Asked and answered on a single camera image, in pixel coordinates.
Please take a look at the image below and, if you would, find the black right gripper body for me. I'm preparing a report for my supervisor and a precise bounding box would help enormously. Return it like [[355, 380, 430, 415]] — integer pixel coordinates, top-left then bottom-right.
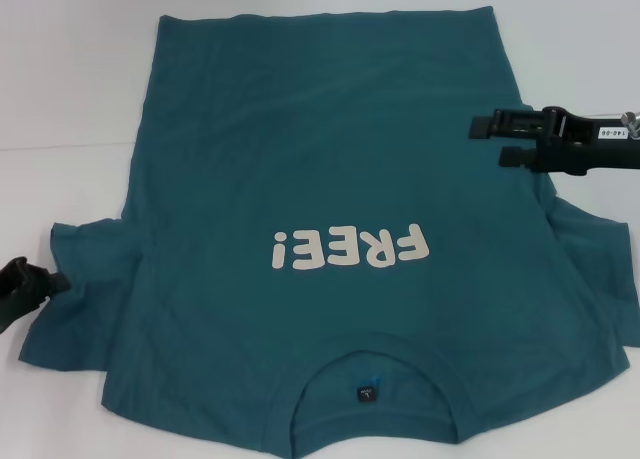
[[531, 105, 640, 177]]

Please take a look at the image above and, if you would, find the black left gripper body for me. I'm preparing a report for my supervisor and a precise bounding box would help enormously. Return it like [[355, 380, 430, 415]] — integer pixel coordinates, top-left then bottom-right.
[[0, 255, 52, 334]]

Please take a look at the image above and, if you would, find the teal FREE print t-shirt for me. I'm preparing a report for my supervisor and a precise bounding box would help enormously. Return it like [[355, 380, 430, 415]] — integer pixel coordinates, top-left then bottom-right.
[[18, 7, 632, 445]]

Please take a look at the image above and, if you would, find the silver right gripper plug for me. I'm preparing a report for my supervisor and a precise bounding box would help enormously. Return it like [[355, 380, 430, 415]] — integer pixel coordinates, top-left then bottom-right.
[[619, 110, 640, 140]]

